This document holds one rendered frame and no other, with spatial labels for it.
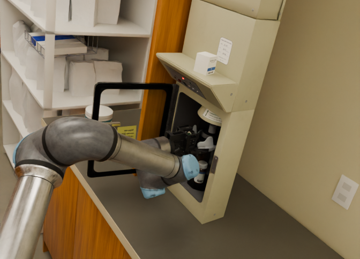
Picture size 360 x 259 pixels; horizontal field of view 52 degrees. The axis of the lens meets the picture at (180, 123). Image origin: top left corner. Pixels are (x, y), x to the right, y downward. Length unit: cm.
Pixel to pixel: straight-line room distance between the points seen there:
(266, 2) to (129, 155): 59
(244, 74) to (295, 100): 45
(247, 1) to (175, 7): 33
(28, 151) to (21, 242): 21
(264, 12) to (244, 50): 12
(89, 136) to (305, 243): 98
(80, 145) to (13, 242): 24
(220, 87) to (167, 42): 37
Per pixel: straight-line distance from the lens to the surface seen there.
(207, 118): 134
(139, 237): 135
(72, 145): 88
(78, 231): 188
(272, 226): 157
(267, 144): 171
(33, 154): 94
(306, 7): 157
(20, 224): 88
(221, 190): 141
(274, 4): 120
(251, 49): 117
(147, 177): 121
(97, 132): 89
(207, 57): 118
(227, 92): 117
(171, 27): 142
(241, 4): 119
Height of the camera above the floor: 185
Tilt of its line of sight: 25 degrees down
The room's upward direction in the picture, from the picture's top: 11 degrees clockwise
